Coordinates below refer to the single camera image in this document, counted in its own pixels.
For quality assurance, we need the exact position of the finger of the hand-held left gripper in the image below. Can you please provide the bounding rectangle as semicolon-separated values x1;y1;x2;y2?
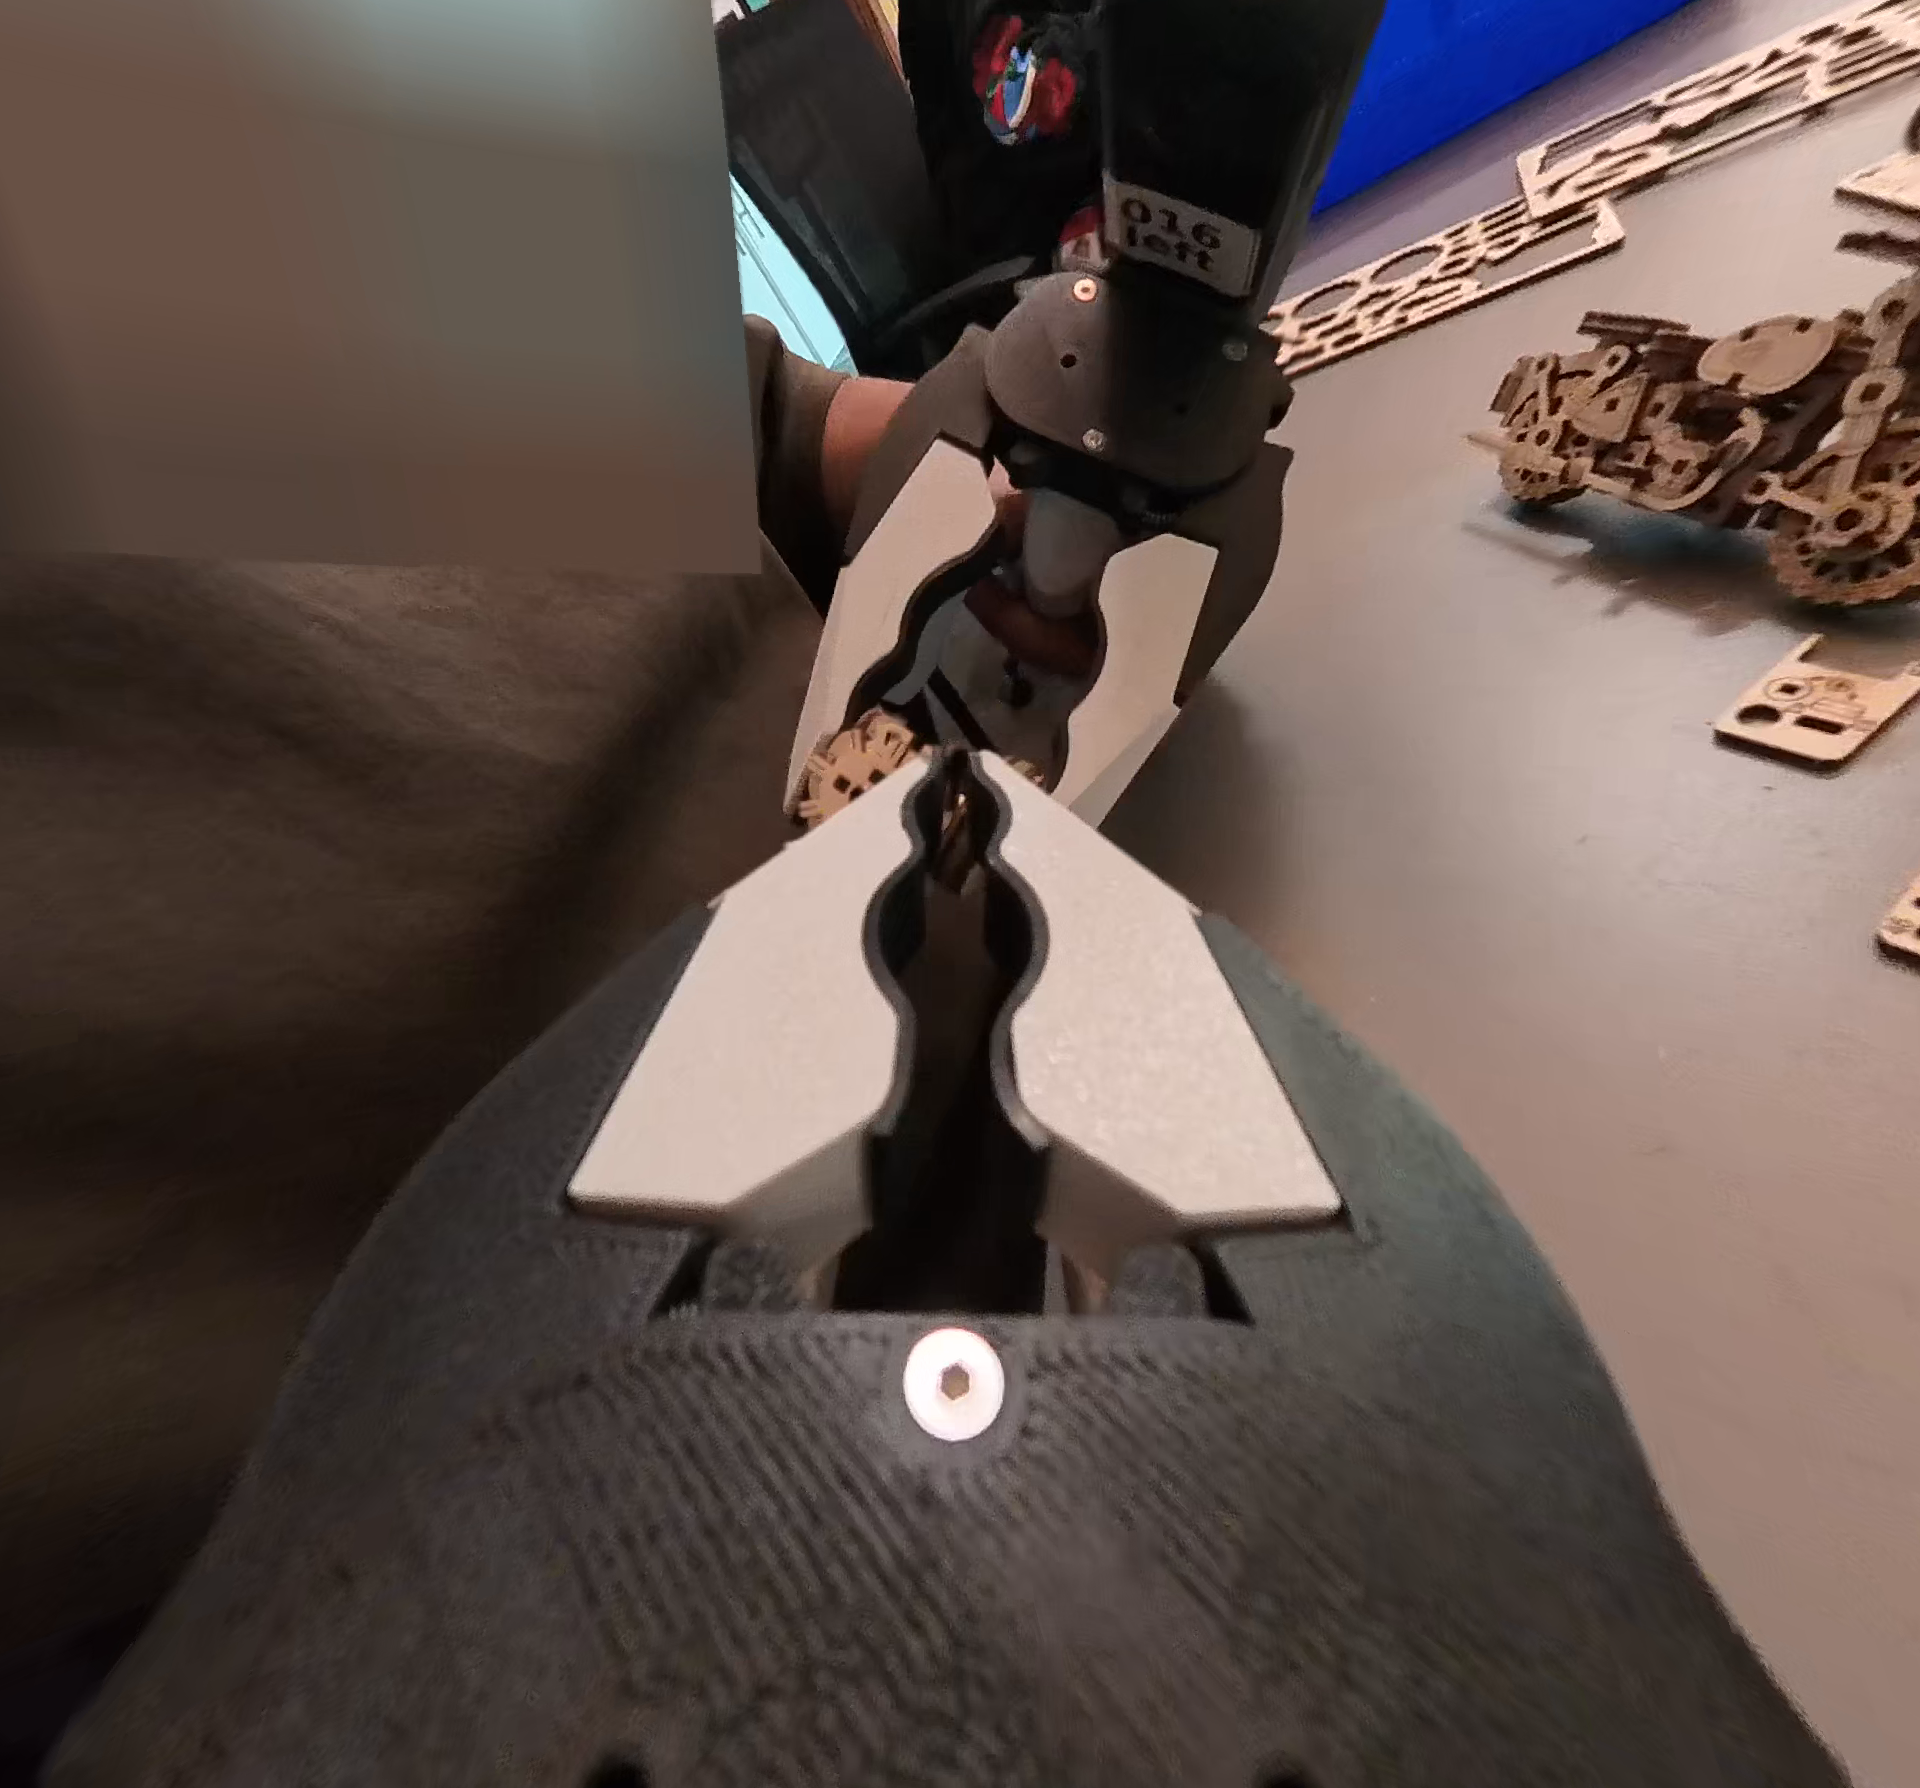
1043;536;1220;833
782;436;1009;822

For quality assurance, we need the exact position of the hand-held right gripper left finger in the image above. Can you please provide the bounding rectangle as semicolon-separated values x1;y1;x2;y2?
567;748;963;1311

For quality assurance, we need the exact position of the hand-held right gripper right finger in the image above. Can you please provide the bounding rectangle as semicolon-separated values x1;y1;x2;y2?
967;748;1343;1316

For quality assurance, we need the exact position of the wooden wheel and seat assembly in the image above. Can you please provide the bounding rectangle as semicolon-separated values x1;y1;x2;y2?
790;712;1053;905

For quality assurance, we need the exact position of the person's left forearm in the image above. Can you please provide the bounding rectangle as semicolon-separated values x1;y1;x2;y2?
745;317;920;606

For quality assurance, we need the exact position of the grey desk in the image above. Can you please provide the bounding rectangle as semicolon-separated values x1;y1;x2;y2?
1072;0;1920;1788

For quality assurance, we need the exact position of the person's left hand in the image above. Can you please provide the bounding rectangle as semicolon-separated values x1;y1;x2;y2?
960;565;1104;689

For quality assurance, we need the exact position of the wooden puzzle sheet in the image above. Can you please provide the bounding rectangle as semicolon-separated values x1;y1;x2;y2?
1514;0;1920;226
1261;197;1630;380

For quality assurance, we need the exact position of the black office chair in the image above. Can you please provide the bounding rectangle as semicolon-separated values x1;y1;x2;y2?
716;0;1036;373

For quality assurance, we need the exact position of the olive brown shirt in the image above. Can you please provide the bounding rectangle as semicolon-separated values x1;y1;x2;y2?
0;551;826;1788

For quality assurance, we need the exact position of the blue plastic bin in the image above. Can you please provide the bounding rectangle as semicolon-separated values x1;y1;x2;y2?
1313;0;1757;219

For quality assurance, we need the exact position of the wooden motorcycle model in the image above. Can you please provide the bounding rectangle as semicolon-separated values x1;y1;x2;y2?
1478;271;1920;609

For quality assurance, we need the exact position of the wooden piece with round hole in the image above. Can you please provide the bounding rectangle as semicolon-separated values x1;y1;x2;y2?
1713;638;1920;770

